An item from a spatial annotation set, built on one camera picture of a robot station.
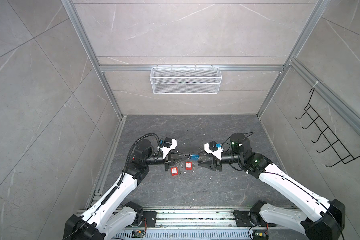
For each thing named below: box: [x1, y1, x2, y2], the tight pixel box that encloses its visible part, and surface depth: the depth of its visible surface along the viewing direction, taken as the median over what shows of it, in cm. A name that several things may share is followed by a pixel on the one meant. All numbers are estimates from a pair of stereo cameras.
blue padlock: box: [190, 154, 200, 161], surface depth 66 cm
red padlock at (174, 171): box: [171, 167, 179, 176], surface depth 90 cm
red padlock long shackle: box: [185, 161, 193, 170], surface depth 92 cm
